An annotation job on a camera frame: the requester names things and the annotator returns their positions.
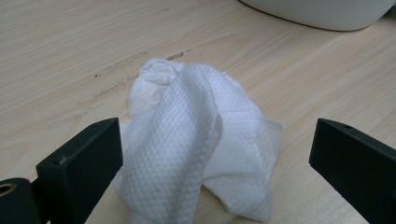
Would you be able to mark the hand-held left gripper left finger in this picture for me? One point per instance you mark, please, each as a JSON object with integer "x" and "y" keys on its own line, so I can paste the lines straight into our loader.
{"x": 84, "y": 161}

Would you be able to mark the white lidded trash bin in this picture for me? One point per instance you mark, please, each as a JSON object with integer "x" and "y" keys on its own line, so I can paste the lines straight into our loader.
{"x": 323, "y": 12}

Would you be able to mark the white paper towel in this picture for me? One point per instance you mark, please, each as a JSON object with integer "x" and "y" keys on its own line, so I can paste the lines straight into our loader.
{"x": 186, "y": 140}

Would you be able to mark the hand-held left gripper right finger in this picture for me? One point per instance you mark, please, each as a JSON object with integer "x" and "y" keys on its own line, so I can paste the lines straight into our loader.
{"x": 358, "y": 168}

